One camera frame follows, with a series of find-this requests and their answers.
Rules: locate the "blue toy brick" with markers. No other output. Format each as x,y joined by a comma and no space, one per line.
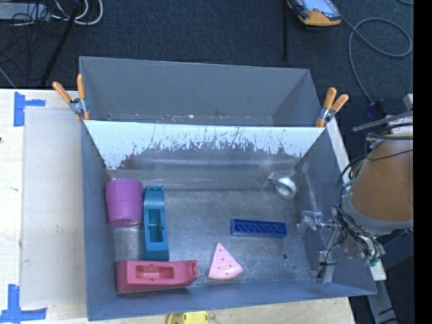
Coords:
258,229

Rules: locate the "pale flat board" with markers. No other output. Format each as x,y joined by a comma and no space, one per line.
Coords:
50,197

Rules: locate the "teal tape dispenser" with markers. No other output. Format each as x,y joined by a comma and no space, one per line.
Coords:
155,245

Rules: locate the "pink toy watermelon slice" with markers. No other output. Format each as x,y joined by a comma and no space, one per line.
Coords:
222,265

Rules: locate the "grey metal bin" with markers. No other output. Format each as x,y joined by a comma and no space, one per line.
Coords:
202,93

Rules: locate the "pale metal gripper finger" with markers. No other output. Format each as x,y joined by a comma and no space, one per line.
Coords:
325,272
312,222

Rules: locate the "purple plastic cup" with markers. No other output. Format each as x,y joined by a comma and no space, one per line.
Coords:
123,201

